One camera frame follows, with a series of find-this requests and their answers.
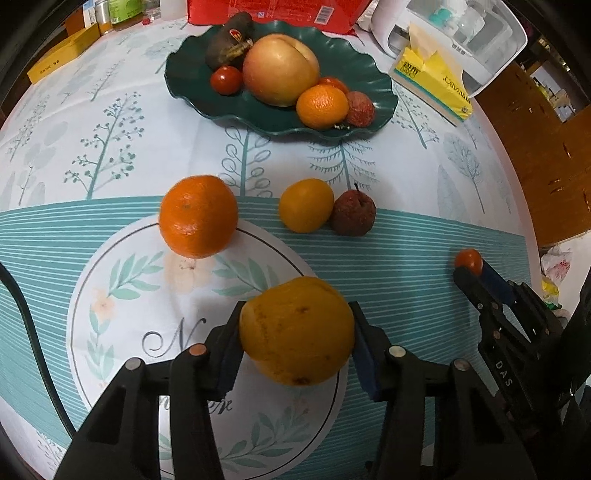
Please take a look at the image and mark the black cable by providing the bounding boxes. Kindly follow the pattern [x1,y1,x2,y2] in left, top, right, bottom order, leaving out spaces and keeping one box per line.
[0,265,78,438]

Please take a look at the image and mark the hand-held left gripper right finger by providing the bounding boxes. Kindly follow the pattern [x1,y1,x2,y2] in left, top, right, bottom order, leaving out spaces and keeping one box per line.
[347,301,540,480]

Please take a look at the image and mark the large orange tangerine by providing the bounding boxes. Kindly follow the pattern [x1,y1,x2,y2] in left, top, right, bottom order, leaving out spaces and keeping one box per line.
[159,175,239,259]

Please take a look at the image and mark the flat yellow box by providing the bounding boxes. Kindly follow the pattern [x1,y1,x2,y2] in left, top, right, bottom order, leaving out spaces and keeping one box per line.
[27,22,101,85]

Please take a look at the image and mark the large yellow orange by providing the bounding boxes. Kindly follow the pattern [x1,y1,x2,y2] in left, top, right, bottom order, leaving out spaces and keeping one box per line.
[239,276,356,387]

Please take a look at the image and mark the dark green scalloped plate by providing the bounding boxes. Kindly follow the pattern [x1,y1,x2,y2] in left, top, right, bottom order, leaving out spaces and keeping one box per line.
[164,20,399,140]

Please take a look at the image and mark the teal bottle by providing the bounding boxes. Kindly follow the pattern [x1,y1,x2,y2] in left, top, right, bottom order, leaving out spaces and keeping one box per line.
[427,6,459,29]

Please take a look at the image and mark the white cosmetic storage box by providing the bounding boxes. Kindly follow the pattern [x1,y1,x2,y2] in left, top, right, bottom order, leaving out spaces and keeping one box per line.
[370,0,528,89]

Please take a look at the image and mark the red paper cup package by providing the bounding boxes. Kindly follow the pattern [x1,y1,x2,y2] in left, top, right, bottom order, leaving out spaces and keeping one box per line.
[187,0,374,37]

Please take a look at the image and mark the small metal can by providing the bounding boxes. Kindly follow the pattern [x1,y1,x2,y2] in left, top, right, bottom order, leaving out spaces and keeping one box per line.
[95,0,114,36]

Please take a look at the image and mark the plastic bags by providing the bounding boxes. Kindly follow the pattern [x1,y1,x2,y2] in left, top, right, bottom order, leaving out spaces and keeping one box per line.
[539,246,574,319]

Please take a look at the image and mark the glass bottle green label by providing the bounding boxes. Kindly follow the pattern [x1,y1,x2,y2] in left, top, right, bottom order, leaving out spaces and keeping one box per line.
[108,0,145,31]

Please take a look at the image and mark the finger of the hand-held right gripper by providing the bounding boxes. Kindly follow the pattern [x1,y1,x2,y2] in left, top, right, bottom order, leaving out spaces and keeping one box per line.
[480,260,519,308]
[452,267,498,320]

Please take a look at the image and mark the dark red wrinkled fruit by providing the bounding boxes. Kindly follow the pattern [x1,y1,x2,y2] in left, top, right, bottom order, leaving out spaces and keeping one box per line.
[344,91,376,128]
[329,182,377,237]

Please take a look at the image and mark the red yellow apple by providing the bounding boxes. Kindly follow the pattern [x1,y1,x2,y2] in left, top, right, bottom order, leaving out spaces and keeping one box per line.
[242,34,321,108]

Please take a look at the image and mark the wooden side cabinet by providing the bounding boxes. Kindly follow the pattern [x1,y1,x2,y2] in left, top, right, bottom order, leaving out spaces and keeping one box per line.
[475,60,591,250]

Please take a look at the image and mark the yellow tissue pack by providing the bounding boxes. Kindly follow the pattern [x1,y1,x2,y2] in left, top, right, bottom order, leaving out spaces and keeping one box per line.
[388,22,475,127]

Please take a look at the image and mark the small yellow kumquat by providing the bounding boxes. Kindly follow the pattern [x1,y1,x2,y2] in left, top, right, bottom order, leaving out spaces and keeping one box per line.
[279,178,335,234]

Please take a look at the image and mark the red cherry tomato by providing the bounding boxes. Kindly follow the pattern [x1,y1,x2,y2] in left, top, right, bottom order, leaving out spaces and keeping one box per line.
[455,248,484,273]
[210,65,244,97]
[318,76,350,94]

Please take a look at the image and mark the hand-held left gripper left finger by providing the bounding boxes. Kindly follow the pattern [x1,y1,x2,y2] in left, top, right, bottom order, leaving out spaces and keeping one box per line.
[53,300,249,480]

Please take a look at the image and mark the small orange tangerine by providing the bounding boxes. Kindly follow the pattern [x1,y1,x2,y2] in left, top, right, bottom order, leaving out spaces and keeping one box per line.
[296,85,350,130]

